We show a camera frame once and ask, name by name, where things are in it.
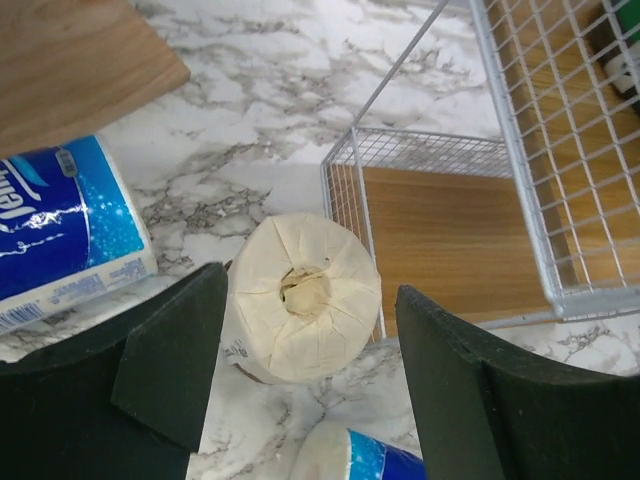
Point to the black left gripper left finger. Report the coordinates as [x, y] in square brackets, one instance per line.
[125, 399]

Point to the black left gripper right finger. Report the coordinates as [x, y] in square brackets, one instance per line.
[485, 408]

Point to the blue Tempo roll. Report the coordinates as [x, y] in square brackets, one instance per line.
[69, 231]
[331, 451]

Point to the white wire wooden shelf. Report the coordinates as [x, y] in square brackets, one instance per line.
[540, 225]

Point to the beige brown paper roll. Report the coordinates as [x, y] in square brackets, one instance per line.
[303, 299]

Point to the green roll front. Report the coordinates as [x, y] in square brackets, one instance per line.
[612, 34]

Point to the wooden base board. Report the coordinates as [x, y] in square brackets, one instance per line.
[70, 68]

